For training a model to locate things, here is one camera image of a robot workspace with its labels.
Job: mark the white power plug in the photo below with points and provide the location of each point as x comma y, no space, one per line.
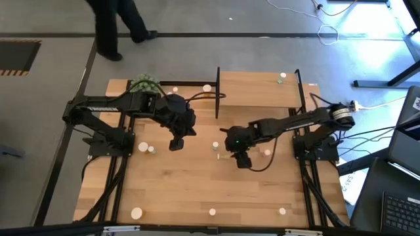
354,105

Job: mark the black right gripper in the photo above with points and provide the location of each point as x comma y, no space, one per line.
241,139

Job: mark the dark hatch with hazard stripes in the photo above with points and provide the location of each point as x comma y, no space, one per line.
16,55

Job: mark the black desk leg frame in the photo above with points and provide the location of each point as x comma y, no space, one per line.
370,83

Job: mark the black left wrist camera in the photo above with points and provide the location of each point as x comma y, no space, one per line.
176,144

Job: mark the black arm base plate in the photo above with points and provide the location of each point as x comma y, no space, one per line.
328,154
95,149

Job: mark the black diagonal frame brace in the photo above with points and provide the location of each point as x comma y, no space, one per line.
332,209
97,203

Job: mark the grey floor object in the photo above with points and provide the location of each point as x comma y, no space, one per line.
10,151

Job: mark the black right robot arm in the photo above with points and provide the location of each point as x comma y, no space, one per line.
295,124

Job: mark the large orange medicine bottle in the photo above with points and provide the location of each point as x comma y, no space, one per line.
207,88
143,147
136,213

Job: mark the pink medicine bottle white cap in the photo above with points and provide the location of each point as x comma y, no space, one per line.
267,152
282,211
212,212
175,89

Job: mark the white paper sheet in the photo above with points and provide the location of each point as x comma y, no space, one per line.
352,190

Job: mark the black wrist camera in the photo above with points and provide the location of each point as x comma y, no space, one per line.
176,144
244,160

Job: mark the black desk leg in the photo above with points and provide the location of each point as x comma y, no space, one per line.
361,162

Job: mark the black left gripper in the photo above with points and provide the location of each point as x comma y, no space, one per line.
183,123

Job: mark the green medicine bottle white cap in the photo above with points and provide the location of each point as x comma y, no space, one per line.
215,144

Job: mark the wooden shelf black frame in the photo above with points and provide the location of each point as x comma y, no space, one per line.
256,90

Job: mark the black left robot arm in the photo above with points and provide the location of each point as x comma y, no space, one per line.
95,126

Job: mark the dark laptop with keyboard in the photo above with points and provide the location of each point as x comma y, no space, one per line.
370,203

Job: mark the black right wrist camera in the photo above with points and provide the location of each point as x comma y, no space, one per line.
244,160

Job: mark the green plant in white pot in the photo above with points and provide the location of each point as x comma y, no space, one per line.
144,86

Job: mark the grey laptop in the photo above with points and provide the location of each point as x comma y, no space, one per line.
407,144

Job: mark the black table-level camera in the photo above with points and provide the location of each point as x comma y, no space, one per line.
212,230

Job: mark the person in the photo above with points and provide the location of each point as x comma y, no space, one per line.
108,26

